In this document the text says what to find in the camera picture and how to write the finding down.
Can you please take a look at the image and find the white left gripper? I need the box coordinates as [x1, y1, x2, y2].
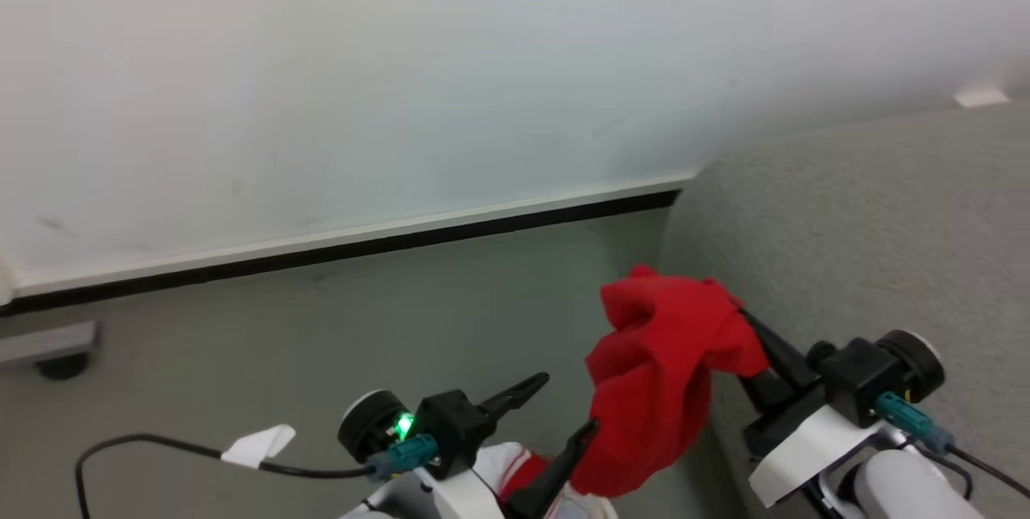
[354, 372, 601, 519]

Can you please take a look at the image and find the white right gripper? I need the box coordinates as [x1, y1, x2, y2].
[736, 308, 888, 509]

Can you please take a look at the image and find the red clothing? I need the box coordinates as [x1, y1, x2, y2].
[569, 264, 769, 499]

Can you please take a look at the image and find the white and red garment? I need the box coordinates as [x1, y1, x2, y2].
[475, 442, 619, 519]

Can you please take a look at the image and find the grey fabric sofa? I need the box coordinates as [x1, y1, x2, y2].
[658, 99, 1030, 519]

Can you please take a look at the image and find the white black baseboard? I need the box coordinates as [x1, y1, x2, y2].
[0, 171, 683, 317]

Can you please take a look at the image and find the grey cart base with caster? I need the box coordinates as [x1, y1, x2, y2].
[0, 319, 102, 381]

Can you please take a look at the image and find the thin black looped cable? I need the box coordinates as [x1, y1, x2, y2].
[908, 437, 976, 501]

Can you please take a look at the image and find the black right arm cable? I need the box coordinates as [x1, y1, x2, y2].
[943, 443, 1030, 500]

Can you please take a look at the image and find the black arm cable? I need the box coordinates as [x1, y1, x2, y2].
[943, 443, 1030, 500]
[75, 434, 379, 519]

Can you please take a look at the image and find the white cable tag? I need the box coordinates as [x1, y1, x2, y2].
[220, 423, 297, 470]

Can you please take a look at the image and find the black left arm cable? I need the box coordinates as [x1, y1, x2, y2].
[75, 434, 379, 519]

